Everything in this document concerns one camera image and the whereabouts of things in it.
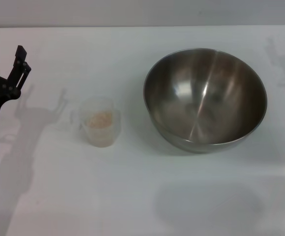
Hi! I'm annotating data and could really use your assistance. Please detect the white rice grains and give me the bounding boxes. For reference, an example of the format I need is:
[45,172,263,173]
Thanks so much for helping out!
[86,110,114,127]

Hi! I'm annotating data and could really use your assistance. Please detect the clear plastic measuring cup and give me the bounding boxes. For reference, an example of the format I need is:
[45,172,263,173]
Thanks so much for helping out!
[70,97,122,148]

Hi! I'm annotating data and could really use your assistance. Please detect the stainless steel mixing bowl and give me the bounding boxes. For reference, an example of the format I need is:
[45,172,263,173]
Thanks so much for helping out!
[143,48,268,154]

